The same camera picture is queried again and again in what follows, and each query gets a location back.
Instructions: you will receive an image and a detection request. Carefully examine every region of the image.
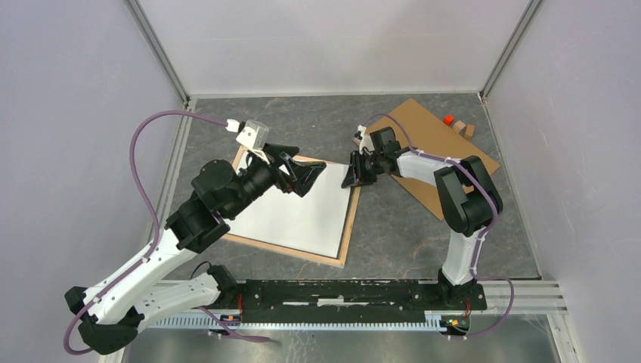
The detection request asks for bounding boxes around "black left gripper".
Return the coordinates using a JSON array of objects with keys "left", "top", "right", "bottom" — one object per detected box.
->
[{"left": 225, "top": 142, "right": 327, "bottom": 219}]

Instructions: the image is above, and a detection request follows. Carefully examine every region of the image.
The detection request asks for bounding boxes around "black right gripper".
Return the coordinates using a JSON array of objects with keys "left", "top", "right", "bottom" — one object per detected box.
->
[{"left": 341, "top": 150, "right": 384, "bottom": 188}]

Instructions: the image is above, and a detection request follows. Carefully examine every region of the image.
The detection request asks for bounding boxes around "printed photo with white border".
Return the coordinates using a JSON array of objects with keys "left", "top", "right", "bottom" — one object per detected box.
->
[{"left": 224, "top": 150, "right": 358, "bottom": 260}]

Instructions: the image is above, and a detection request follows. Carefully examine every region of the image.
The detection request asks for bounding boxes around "light wooden picture frame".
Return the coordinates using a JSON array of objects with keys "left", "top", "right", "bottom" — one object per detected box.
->
[{"left": 218, "top": 145, "right": 363, "bottom": 269}]

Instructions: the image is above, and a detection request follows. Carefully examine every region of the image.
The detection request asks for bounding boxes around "brown cardboard backing board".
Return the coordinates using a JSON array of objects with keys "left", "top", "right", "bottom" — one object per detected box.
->
[{"left": 351, "top": 98, "right": 501, "bottom": 222}]

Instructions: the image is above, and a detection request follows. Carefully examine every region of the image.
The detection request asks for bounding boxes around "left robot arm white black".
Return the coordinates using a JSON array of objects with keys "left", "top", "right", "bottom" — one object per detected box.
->
[{"left": 65, "top": 144, "right": 327, "bottom": 355}]

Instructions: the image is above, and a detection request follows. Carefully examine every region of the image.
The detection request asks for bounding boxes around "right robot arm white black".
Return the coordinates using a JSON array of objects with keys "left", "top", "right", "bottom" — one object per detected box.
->
[{"left": 341, "top": 126, "right": 503, "bottom": 309}]

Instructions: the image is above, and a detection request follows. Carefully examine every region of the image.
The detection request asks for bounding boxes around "red cube block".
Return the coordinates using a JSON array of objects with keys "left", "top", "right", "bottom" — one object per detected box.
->
[{"left": 443, "top": 115, "right": 455, "bottom": 126}]

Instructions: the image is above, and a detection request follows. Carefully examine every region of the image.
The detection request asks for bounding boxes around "small wooden cube block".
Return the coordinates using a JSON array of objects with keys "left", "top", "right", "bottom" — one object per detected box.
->
[{"left": 451, "top": 120, "right": 467, "bottom": 134}]

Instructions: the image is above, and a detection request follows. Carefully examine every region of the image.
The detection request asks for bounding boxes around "rectangular wooden block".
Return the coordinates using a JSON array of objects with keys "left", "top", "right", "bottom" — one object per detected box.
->
[{"left": 463, "top": 125, "right": 475, "bottom": 140}]

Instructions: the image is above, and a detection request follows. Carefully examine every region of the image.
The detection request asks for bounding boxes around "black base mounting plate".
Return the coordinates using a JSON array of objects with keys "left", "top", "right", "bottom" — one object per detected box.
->
[{"left": 208, "top": 279, "right": 488, "bottom": 324}]

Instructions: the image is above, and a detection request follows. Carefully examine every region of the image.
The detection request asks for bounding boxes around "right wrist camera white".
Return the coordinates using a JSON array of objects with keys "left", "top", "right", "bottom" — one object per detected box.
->
[{"left": 354, "top": 125, "right": 374, "bottom": 154}]

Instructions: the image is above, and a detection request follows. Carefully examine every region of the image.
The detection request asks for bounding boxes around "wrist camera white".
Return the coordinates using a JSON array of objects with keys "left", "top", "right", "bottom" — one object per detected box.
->
[
  {"left": 354, "top": 125, "right": 374, "bottom": 154},
  {"left": 225, "top": 119, "right": 272, "bottom": 164}
]

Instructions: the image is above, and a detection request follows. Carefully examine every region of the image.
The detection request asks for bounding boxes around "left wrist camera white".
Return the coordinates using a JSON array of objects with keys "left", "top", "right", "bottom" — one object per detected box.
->
[{"left": 225, "top": 119, "right": 272, "bottom": 164}]

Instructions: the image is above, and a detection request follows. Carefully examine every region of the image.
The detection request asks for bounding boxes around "aluminium rail with comb strip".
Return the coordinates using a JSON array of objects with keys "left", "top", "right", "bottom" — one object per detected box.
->
[{"left": 115, "top": 278, "right": 567, "bottom": 333}]

